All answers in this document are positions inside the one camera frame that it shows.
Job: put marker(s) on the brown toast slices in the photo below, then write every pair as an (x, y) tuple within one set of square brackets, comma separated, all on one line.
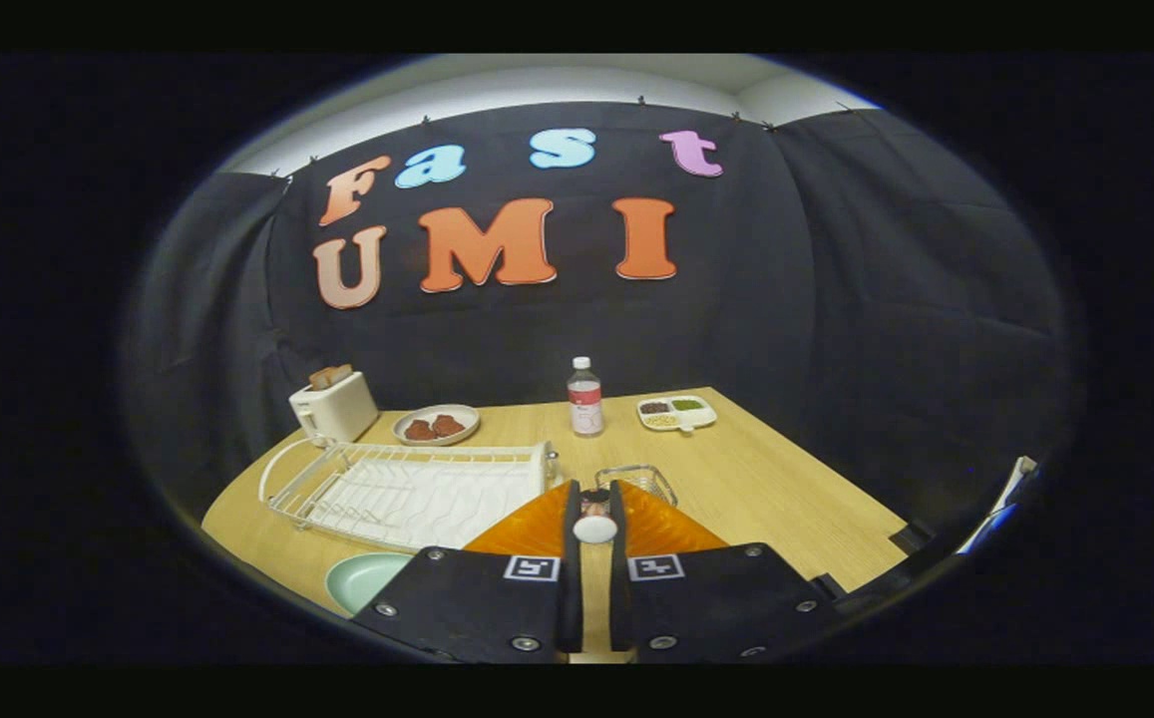
[(330, 376)]

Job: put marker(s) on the black table edge clamp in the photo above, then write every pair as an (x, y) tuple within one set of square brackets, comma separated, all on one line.
[(908, 538)]

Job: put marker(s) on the white divided food tray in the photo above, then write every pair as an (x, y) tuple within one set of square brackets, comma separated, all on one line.
[(702, 418)]

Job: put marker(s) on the brown meat piece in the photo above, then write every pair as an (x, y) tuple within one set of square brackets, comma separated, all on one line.
[(420, 431), (448, 426)]

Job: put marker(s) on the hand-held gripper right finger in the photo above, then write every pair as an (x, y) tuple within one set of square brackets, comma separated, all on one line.
[(716, 608)]

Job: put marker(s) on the beige plate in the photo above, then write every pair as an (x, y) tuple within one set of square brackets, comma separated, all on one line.
[(415, 412)]

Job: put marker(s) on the clear bottle with red label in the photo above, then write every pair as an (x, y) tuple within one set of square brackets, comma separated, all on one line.
[(585, 404)]

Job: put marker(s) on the white toaster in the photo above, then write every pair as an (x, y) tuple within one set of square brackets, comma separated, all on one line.
[(337, 409)]

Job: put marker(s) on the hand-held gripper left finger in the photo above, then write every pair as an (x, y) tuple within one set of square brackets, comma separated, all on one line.
[(467, 608)]

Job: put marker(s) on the black backdrop cloth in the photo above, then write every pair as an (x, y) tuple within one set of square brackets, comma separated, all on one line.
[(786, 299)]

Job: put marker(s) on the light green plate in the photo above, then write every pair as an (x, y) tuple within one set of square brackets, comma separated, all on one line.
[(362, 580)]

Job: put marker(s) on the white and blue object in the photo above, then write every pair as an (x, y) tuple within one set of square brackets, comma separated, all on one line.
[(1000, 499)]

